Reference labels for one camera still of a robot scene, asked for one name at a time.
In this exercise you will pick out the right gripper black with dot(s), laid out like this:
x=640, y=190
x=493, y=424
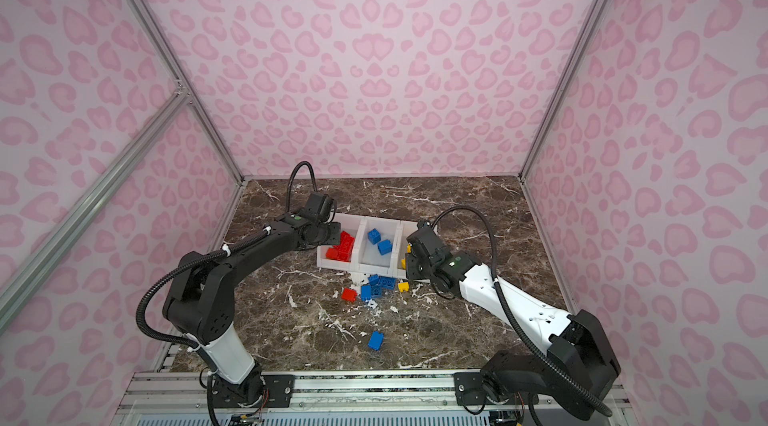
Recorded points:
x=411, y=265

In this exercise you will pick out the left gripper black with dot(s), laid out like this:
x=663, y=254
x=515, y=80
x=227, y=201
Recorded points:
x=336, y=230

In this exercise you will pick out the long red lego brick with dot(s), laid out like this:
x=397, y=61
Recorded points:
x=343, y=251

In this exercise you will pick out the blue lego brick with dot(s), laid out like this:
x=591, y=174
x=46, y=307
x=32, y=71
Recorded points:
x=384, y=282
x=366, y=293
x=384, y=247
x=376, y=341
x=374, y=236

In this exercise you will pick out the red lego brick square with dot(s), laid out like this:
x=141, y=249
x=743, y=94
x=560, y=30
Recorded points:
x=349, y=295

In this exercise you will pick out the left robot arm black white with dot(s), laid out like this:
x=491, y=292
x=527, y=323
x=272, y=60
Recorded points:
x=201, y=299

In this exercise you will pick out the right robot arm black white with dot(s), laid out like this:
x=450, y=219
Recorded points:
x=569, y=357

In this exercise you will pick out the white three-compartment bin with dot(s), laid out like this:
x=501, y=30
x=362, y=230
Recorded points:
x=365, y=255

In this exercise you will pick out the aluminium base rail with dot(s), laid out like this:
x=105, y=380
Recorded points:
x=384, y=397

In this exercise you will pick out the aluminium frame strut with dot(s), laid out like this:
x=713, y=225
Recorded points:
x=39, y=265

